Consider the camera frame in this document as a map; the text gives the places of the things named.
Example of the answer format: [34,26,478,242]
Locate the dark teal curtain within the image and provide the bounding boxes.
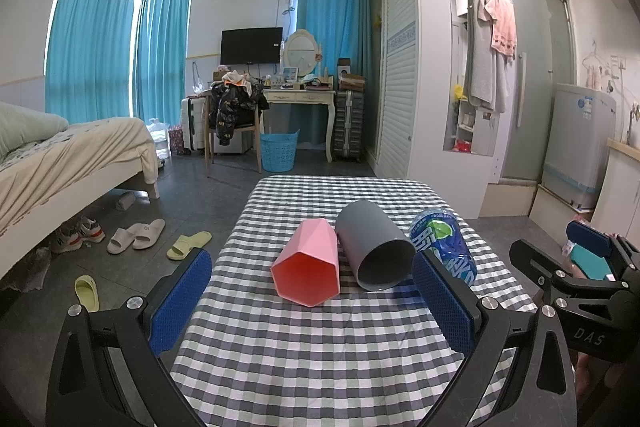
[298,0,373,145]

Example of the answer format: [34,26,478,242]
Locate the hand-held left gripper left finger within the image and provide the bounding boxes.
[47,248,213,427]

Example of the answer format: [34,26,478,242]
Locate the white suitcase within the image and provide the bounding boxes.
[181,96,209,152]

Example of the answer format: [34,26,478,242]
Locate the green slipper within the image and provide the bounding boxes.
[166,231,213,261]
[74,275,101,312]

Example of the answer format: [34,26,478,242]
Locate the bed with beige sheet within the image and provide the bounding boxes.
[0,102,163,280]

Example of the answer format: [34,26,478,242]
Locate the wall hangers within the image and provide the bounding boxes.
[581,39,627,94]

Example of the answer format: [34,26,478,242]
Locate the cream dressing table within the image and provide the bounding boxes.
[262,84,337,164]

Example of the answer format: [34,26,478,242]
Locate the pale green quilt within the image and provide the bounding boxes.
[0,101,69,158]

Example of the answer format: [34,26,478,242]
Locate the white washing machine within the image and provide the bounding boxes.
[541,83,617,210]

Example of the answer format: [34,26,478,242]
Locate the oval white mirror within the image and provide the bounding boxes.
[283,29,321,78]

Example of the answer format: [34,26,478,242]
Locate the white sneaker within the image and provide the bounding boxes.
[50,227,83,254]
[75,216,106,244]

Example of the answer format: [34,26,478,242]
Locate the white slipper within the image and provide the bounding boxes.
[106,227,147,255]
[132,219,167,250]

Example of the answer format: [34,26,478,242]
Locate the wooden chair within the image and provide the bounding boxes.
[204,93,263,178]

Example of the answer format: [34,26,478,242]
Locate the blue laundry basket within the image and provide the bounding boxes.
[259,129,301,173]

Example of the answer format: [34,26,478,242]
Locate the pink hanging towel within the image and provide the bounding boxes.
[480,0,517,60]

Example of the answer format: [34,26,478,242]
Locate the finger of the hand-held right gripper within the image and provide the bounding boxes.
[566,221,640,284]
[509,238,568,295]

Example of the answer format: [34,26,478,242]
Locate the frosted glass sliding door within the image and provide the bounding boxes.
[497,0,576,185]

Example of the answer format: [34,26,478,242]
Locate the black television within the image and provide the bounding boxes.
[220,27,284,65]

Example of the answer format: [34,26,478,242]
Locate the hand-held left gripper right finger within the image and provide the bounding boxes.
[411,251,577,427]

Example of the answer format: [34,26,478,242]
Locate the grey hanging towel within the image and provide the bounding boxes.
[466,0,509,112]

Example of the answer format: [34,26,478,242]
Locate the white wardrobe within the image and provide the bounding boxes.
[369,0,501,220]

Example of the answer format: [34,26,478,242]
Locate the checked tablecloth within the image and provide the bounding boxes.
[170,175,538,427]

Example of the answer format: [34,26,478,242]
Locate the pink faceted cup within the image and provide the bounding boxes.
[270,218,342,308]

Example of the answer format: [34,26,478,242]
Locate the grey round cup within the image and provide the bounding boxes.
[335,200,417,292]

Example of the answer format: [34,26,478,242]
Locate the narrow teal curtain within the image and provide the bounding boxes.
[131,0,193,122]

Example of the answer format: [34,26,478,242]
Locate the white counter with wooden top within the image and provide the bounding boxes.
[592,138,640,228]

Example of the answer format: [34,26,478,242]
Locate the white leaning board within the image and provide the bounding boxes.
[529,184,596,235]

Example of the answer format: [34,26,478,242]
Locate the blue soda bottle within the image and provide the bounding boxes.
[409,208,478,288]

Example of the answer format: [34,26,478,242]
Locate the pile of clothes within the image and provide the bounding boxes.
[222,69,254,90]

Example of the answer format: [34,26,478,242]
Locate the wide teal curtain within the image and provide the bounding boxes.
[45,0,137,125]

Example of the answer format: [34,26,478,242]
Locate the black jacket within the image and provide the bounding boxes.
[209,82,270,145]

